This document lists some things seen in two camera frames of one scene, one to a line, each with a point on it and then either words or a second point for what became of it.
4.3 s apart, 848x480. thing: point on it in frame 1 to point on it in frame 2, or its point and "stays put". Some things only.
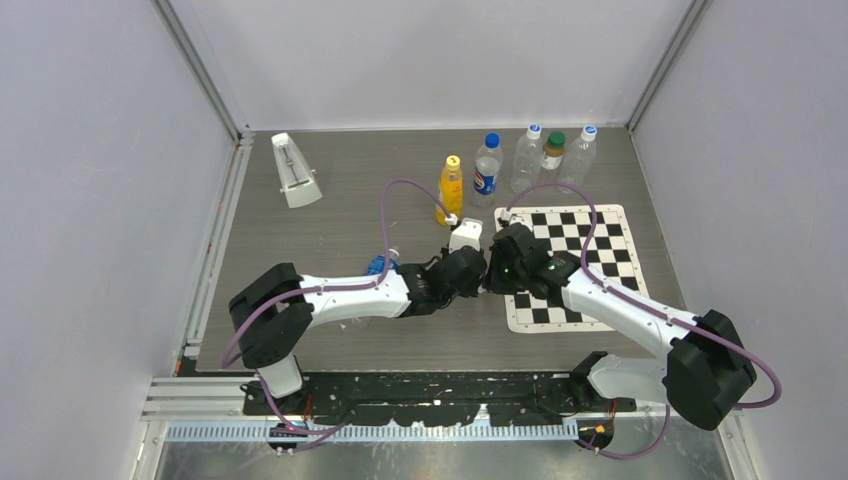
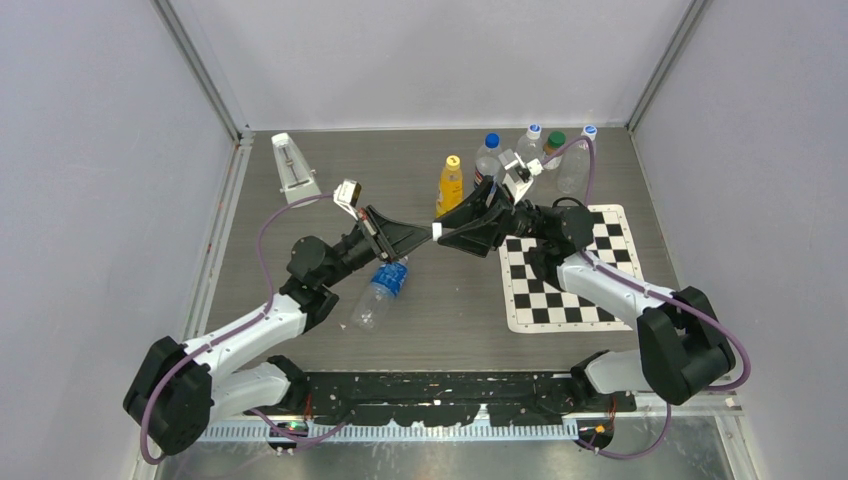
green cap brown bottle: [554, 149] stays put
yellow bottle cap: [453, 163] stays put
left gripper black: [471, 291] to [393, 238]
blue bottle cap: [492, 140] stays put
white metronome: [297, 178] stays put
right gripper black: [495, 284] to [481, 238]
